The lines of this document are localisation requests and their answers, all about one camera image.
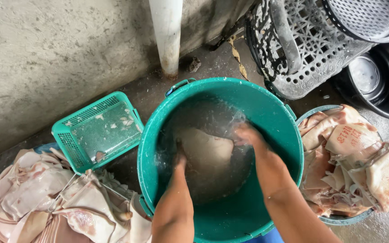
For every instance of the grey-blue round basin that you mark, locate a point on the grey-blue round basin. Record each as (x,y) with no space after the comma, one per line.
(341,220)

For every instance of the heap of raw pork skins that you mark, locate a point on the heap of raw pork skins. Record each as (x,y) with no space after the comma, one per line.
(29,199)

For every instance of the blue basin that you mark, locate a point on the blue basin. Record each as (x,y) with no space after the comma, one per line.
(47,147)

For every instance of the round metal lid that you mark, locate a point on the round metal lid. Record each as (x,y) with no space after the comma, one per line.
(365,74)

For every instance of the black ornate plastic stool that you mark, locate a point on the black ornate plastic stool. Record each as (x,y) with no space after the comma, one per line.
(316,50)

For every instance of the person's left hand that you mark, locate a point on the person's left hand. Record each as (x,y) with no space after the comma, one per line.
(181,158)

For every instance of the heap of stamped pork skins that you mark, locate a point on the heap of stamped pork skins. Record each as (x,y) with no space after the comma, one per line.
(349,158)

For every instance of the large green plastic bucket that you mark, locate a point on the large green plastic bucket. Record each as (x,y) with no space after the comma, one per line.
(268,111)

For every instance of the person's right hand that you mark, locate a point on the person's right hand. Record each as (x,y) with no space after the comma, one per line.
(250,136)

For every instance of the green plastic mesh basket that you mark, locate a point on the green plastic mesh basket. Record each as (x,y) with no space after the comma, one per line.
(103,133)

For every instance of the person's left fingers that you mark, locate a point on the person's left fingers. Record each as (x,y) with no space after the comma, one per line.
(181,148)

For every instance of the person's blue clothing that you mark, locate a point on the person's blue clothing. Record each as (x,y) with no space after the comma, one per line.
(265,237)

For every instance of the black perforated plastic basket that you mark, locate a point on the black perforated plastic basket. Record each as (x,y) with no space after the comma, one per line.
(366,17)

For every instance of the small dark clump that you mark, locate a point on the small dark clump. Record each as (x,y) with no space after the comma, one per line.
(195,64)

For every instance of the pale pork skin piece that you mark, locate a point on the pale pork skin piece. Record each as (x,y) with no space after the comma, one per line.
(206,148)

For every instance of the white drain pipe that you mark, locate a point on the white drain pipe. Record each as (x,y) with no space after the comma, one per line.
(166,33)

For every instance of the person's right fingers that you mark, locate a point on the person's right fingers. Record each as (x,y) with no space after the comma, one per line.
(240,132)

